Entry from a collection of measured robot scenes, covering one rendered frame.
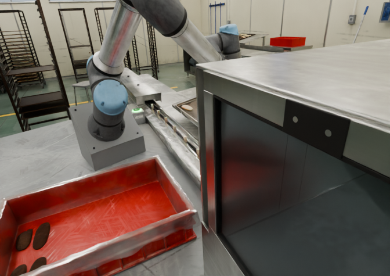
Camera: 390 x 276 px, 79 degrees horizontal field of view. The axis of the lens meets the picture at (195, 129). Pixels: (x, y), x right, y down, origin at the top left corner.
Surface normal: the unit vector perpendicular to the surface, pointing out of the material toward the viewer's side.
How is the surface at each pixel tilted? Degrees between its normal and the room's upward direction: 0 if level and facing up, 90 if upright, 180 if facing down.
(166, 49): 90
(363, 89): 0
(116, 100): 47
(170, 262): 0
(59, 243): 0
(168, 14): 103
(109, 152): 90
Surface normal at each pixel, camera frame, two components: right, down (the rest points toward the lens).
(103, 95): 0.41, -0.39
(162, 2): 0.29, 0.41
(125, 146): 0.64, 0.29
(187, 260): -0.05, -0.91
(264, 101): -0.90, 0.22
